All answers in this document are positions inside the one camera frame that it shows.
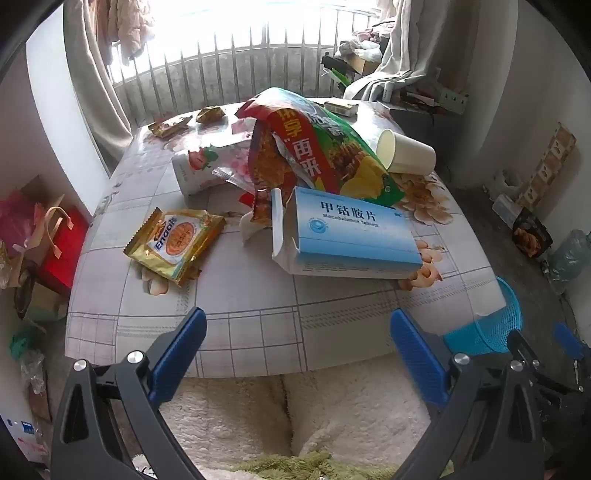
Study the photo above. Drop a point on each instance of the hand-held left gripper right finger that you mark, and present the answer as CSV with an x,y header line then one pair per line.
x,y
418,360

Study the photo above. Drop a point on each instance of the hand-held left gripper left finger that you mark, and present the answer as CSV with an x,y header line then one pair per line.
x,y
180,355

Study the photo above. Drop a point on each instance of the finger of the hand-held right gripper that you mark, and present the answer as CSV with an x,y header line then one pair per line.
x,y
569,340
531,355

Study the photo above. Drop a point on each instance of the blue mesh waste basket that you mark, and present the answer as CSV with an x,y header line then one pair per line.
x,y
494,327

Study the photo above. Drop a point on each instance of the gold cracker packet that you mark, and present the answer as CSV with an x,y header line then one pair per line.
x,y
178,242

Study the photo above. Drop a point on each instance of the blue white medicine box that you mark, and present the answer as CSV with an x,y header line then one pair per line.
x,y
355,235

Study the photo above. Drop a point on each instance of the clear plastic wrapper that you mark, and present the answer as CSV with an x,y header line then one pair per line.
x,y
231,177

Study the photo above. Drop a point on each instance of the red orange snack packet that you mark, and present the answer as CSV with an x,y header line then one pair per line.
x,y
265,175

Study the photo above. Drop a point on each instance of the cream paper cup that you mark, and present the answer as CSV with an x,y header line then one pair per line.
x,y
411,154

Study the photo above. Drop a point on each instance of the large red green snack bag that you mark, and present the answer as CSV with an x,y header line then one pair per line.
x,y
332,152

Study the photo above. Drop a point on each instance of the white fluffy blanket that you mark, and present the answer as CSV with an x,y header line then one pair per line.
x,y
360,415

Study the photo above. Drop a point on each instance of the clear water jug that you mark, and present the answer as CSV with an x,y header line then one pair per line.
x,y
565,258

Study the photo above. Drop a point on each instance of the floral plastic tablecloth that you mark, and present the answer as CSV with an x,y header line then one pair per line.
x,y
277,300

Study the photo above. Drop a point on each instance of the dark snack bag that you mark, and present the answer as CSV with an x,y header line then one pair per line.
x,y
531,235

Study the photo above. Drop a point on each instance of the white paper scrap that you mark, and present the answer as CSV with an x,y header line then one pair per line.
x,y
247,230

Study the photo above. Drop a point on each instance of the green fluffy cloth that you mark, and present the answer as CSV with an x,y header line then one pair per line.
x,y
277,466

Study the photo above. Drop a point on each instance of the small grey white box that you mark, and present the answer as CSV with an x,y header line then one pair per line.
x,y
505,207

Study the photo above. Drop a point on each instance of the clear plastic bag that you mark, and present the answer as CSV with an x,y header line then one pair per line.
x,y
32,369

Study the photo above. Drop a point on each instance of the beige paper bag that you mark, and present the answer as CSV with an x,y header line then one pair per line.
x,y
41,300

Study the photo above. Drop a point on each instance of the red gift bag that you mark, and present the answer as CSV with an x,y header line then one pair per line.
x,y
62,249

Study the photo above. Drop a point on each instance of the green plastic bag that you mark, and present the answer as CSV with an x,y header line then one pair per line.
x,y
21,344

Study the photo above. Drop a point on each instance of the patterned cardboard tube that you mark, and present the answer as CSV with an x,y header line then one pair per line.
x,y
549,164

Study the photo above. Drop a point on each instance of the pink plastic bag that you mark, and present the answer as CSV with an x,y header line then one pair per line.
x,y
18,217

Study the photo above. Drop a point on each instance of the gold brown candy wrapper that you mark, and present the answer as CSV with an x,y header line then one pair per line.
x,y
210,114
168,127

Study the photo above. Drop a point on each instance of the white power strip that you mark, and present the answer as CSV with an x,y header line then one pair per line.
x,y
455,99

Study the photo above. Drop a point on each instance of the small gold box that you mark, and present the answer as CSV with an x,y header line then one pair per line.
x,y
341,107

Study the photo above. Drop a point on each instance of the grey left curtain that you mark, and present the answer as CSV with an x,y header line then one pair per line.
x,y
92,83

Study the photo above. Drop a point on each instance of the grey curtain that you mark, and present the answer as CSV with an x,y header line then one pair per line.
x,y
92,83
401,50

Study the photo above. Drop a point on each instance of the metal window railing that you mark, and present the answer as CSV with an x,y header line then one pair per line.
x,y
231,69

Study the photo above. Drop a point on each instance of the green plastic item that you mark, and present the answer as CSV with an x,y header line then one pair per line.
x,y
339,77

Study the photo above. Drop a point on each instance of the brown cardboard box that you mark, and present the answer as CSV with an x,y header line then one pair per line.
x,y
362,62

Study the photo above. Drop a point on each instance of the grey right curtain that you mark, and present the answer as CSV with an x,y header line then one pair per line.
x,y
401,50

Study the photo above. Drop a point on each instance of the pile of clothes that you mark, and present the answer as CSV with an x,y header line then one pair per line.
x,y
369,39

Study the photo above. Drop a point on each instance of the pink bedding on sill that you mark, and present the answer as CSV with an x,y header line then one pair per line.
x,y
129,27

